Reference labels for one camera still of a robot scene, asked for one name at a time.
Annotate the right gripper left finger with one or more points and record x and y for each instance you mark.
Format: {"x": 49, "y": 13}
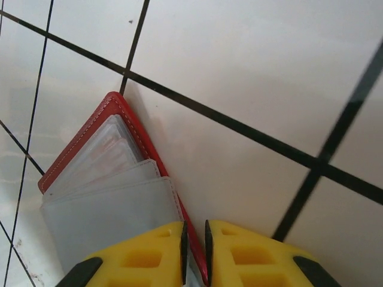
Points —
{"x": 137, "y": 263}

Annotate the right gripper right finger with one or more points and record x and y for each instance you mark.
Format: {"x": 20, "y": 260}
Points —
{"x": 257, "y": 263}

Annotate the red card holder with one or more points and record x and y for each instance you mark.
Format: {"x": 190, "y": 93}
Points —
{"x": 104, "y": 194}

